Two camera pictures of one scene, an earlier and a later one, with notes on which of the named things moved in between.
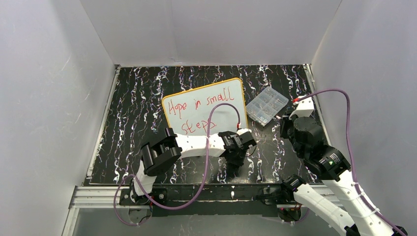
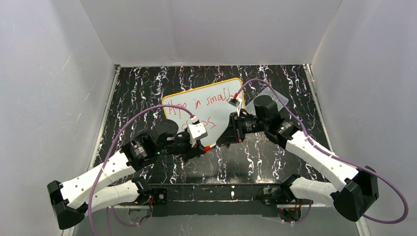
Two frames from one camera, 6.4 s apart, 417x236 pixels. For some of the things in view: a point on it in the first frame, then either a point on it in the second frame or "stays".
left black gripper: x=236 y=156 to x=188 y=147
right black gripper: x=285 y=124 to x=238 y=127
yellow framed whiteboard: x=190 y=113 stays
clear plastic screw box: x=264 y=107 stays
